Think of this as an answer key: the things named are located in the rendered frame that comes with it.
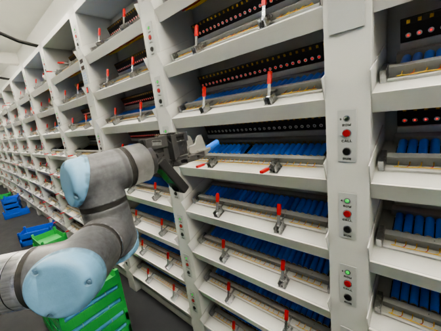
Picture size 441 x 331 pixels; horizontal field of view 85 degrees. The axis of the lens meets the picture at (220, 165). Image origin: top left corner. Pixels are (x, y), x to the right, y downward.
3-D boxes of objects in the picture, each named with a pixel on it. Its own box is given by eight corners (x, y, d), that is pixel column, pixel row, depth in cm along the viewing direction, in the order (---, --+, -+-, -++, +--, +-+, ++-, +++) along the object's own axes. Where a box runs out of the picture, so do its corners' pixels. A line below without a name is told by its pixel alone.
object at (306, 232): (331, 260, 68) (323, 226, 61) (189, 218, 108) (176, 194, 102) (348, 211, 80) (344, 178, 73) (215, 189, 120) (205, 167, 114)
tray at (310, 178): (329, 193, 64) (323, 163, 59) (182, 175, 104) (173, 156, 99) (348, 152, 75) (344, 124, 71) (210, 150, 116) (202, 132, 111)
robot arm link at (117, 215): (82, 280, 45) (60, 218, 43) (107, 248, 56) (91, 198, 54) (132, 268, 45) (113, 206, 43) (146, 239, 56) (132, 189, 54)
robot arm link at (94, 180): (65, 209, 48) (49, 161, 47) (123, 188, 57) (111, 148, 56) (81, 214, 42) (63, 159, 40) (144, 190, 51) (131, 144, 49)
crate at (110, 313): (67, 351, 111) (63, 336, 109) (53, 330, 123) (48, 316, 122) (126, 307, 133) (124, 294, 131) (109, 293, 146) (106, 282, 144)
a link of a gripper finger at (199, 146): (214, 131, 68) (189, 137, 62) (217, 152, 70) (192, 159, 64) (207, 132, 71) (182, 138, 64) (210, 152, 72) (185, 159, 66)
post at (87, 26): (136, 291, 168) (73, 5, 130) (129, 286, 174) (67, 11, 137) (159, 276, 182) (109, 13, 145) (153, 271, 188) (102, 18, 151)
